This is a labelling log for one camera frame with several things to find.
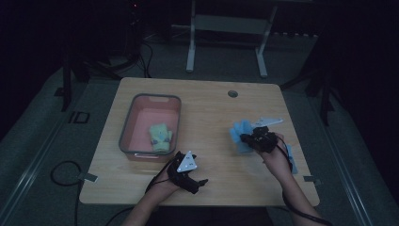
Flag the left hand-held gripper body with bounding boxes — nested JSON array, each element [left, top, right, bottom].
[[167, 150, 201, 193]]

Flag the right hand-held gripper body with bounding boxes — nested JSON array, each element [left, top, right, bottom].
[[243, 116, 284, 154]]

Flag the green sock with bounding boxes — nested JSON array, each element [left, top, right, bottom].
[[151, 139, 173, 153]]

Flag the green glove with face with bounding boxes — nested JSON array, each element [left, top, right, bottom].
[[149, 122, 173, 149]]

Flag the pink bin with grey rim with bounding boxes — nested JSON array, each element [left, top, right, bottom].
[[118, 93, 183, 163]]

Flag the person's left hand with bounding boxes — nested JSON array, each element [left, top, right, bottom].
[[152, 170, 184, 196]]

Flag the person's right hand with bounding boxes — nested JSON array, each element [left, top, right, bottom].
[[255, 132, 294, 181]]

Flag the grey table edge clamp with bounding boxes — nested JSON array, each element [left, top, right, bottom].
[[77, 172, 99, 184], [303, 174, 322, 186]]

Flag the black tripod stand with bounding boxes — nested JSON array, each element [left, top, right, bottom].
[[280, 59, 336, 127]]

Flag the white metal desk frame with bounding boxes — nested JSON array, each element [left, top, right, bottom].
[[170, 0, 279, 79]]

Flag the black cables behind table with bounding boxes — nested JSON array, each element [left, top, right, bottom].
[[93, 37, 155, 79]]

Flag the black floor cable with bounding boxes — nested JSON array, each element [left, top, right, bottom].
[[50, 160, 85, 226]]

